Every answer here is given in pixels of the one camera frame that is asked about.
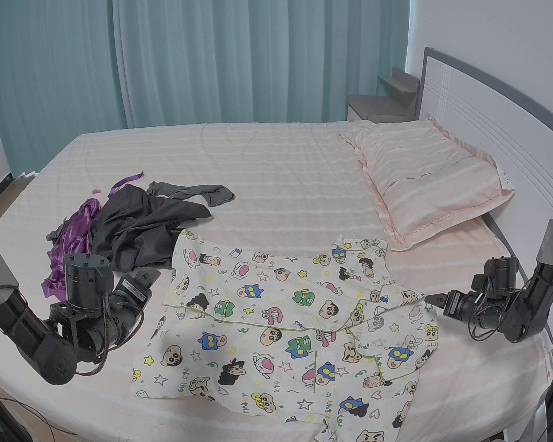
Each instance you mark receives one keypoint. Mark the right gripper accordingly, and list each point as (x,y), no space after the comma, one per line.
(463,304)

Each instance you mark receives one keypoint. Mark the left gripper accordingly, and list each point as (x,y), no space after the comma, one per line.
(129,306)

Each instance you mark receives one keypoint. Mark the white printed pyjama top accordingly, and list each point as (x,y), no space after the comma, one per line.
(258,320)

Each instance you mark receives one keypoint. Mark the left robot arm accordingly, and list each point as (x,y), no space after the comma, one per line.
(37,339)

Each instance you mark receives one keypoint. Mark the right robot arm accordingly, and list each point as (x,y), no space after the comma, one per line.
(530,302)

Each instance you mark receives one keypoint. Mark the bed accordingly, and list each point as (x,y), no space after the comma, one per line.
(281,177)

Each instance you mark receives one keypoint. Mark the black garment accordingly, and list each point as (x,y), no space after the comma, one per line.
(138,228)

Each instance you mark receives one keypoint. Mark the purple satin garment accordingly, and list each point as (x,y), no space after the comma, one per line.
(73,242)

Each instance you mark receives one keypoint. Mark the grey garment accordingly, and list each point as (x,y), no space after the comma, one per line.
(216,195)
(55,234)

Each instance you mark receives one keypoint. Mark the pink striped pillow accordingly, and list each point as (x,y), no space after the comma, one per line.
(433,177)

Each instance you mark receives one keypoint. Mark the grey white bedside table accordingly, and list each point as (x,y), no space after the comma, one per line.
(378,106)

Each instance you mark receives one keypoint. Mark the blue-green curtain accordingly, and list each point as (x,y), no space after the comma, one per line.
(258,39)
(50,62)

